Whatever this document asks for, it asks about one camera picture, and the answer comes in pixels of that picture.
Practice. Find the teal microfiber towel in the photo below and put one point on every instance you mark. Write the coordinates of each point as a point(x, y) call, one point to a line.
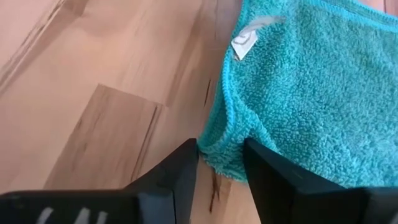
point(311, 93)

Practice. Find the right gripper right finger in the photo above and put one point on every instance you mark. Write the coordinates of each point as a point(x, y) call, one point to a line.
point(311, 205)

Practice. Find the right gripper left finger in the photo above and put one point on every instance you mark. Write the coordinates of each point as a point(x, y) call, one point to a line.
point(93, 208)

